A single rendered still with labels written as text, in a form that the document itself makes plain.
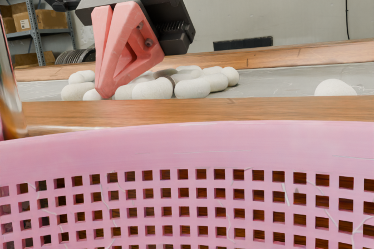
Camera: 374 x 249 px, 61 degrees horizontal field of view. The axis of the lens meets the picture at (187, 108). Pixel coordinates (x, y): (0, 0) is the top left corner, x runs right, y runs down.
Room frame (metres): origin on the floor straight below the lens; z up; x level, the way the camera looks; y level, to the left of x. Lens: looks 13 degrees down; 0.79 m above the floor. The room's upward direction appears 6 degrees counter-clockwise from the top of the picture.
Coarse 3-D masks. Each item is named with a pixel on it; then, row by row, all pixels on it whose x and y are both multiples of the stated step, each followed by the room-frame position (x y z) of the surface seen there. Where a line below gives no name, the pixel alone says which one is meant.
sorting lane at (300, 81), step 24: (240, 72) 0.42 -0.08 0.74; (264, 72) 0.40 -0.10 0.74; (288, 72) 0.37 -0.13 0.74; (312, 72) 0.35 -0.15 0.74; (336, 72) 0.33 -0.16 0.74; (360, 72) 0.32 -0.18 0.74; (24, 96) 0.42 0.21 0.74; (48, 96) 0.39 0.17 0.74; (216, 96) 0.27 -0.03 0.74; (240, 96) 0.26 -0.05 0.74; (264, 96) 0.25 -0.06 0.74; (288, 96) 0.24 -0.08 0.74
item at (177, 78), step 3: (174, 75) 0.31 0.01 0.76; (177, 75) 0.31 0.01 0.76; (180, 75) 0.31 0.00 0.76; (183, 75) 0.31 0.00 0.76; (186, 75) 0.30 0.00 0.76; (189, 75) 0.30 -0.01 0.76; (174, 78) 0.31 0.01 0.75; (177, 78) 0.31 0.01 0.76; (180, 78) 0.30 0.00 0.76; (183, 78) 0.30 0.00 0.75; (186, 78) 0.30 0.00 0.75; (189, 78) 0.30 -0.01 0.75; (192, 78) 0.30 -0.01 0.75; (177, 81) 0.30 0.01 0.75
